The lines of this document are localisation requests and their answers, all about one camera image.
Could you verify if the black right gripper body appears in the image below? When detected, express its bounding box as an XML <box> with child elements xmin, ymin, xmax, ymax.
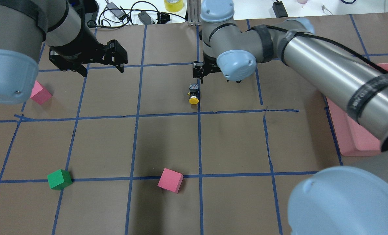
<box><xmin>193</xmin><ymin>55</ymin><xmax>221</xmax><ymax>79</ymax></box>

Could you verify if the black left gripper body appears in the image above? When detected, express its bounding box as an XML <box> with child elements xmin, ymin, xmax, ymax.
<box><xmin>49</xmin><ymin>39</ymin><xmax>128</xmax><ymax>71</ymax></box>

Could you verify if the yellow push button switch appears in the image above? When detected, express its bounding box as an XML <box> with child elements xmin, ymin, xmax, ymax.
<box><xmin>188</xmin><ymin>84</ymin><xmax>200</xmax><ymax>105</ymax></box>

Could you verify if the green cube near left arm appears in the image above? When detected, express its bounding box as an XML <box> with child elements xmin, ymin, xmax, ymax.
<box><xmin>47</xmin><ymin>169</ymin><xmax>73</xmax><ymax>190</ymax></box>

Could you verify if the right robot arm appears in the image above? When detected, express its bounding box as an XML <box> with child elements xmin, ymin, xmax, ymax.
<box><xmin>200</xmin><ymin>0</ymin><xmax>388</xmax><ymax>235</ymax></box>

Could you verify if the pink cube far side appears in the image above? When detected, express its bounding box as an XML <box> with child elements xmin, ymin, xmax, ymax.
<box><xmin>30</xmin><ymin>80</ymin><xmax>52</xmax><ymax>105</ymax></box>

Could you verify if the pink cube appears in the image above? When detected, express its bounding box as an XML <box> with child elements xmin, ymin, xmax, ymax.
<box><xmin>157</xmin><ymin>168</ymin><xmax>184</xmax><ymax>194</ymax></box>
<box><xmin>30</xmin><ymin>80</ymin><xmax>52</xmax><ymax>105</ymax></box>

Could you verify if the yellow tape roll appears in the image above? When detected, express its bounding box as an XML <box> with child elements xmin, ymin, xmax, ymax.
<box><xmin>164</xmin><ymin>0</ymin><xmax>184</xmax><ymax>12</ymax></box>

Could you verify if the pink cube near centre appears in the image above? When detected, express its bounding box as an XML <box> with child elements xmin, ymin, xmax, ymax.
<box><xmin>157</xmin><ymin>168</ymin><xmax>184</xmax><ymax>194</ymax></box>

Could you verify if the pink plastic bin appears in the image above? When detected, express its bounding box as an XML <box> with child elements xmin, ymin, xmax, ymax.
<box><xmin>327</xmin><ymin>63</ymin><xmax>388</xmax><ymax>156</ymax></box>

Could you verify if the aluminium frame post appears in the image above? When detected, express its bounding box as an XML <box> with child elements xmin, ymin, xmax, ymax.
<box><xmin>186</xmin><ymin>0</ymin><xmax>202</xmax><ymax>26</ymax></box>

